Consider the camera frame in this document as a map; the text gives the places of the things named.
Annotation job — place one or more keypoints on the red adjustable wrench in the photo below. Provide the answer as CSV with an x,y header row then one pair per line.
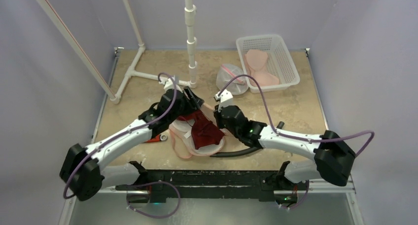
x,y
158,138

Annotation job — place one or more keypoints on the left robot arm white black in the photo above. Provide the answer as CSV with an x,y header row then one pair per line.
x,y
83,166

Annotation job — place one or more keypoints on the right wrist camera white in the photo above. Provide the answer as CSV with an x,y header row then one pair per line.
x,y
224,99

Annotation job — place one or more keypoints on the floral mesh laundry bag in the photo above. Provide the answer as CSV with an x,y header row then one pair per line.
x,y
181,139

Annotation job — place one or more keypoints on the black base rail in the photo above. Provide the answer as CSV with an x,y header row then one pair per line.
x,y
263,185

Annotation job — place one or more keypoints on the white mesh laundry bag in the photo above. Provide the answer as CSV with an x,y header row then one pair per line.
x,y
228,71

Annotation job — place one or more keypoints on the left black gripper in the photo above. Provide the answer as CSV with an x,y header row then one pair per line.
x,y
193,104

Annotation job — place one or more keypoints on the white pvc pipe rack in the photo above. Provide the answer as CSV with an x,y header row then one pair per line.
x,y
189,13

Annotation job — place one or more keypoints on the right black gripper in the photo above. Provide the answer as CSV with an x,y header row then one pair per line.
x,y
219,119

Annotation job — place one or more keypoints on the dark red bra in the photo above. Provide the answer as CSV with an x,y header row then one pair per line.
x,y
203,131

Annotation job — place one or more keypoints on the white plastic basket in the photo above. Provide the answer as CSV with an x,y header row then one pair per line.
x,y
280,62

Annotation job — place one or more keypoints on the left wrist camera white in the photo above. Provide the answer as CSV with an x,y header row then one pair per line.
x,y
170,83

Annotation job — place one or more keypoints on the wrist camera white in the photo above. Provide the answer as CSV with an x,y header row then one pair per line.
x,y
170,83
224,99

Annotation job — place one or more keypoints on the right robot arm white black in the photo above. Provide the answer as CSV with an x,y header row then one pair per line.
x,y
328,156

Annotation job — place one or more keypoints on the pink bra in basket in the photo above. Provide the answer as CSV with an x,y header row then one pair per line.
x,y
256,63

